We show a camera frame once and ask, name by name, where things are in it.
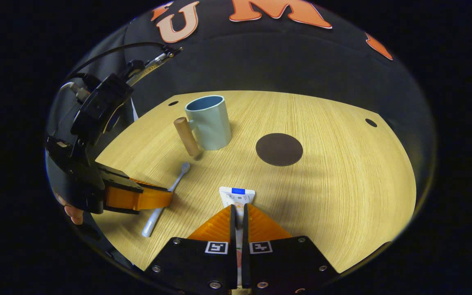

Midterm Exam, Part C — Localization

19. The dark brown round coaster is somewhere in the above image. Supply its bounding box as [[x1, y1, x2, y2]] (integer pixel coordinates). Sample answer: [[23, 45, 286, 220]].
[[256, 133, 304, 167]]

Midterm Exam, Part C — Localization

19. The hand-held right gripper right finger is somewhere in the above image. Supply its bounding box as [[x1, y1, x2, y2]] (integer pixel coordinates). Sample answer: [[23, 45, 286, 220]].
[[242, 203, 339, 294]]

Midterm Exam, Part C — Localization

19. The white toothbrush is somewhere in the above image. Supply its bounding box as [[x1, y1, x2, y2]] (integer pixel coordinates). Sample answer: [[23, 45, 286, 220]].
[[141, 162, 191, 238]]

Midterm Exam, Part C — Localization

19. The blue cup with wooden handle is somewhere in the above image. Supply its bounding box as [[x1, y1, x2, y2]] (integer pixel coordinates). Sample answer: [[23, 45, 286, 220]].
[[173, 95, 232, 159]]

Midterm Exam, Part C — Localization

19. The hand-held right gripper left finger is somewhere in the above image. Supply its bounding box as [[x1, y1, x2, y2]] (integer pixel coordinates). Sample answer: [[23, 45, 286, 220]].
[[145, 204, 238, 294]]

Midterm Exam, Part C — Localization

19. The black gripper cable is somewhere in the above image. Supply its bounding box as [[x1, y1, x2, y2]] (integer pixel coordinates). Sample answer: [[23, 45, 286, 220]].
[[66, 42, 167, 80]]

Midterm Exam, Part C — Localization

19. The black backdrop cloth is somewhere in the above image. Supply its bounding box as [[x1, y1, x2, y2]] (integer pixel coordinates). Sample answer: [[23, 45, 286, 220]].
[[45, 0, 437, 205]]

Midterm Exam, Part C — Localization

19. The white toothpaste tube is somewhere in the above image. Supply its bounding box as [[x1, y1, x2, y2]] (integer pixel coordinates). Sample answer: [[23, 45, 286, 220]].
[[219, 186, 256, 289]]

